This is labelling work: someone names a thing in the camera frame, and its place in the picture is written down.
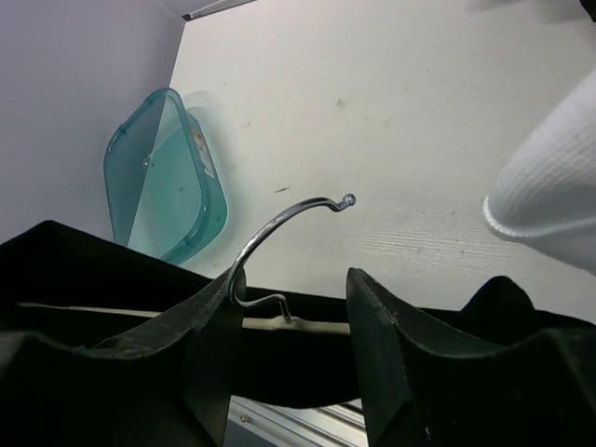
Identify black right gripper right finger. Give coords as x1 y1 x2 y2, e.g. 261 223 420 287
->
346 268 595 446

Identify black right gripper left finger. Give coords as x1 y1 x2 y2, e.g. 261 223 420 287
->
0 267 248 447

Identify cream hanger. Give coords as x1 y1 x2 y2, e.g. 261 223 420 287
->
16 193 358 336

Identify black skirt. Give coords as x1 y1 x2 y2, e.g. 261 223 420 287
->
0 221 596 411

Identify white skirt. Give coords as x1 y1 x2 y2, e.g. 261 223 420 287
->
482 74 595 273

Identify teal plastic bin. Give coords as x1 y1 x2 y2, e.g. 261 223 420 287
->
103 88 227 264

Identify aluminium front rail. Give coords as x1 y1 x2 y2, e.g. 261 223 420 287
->
228 397 368 446

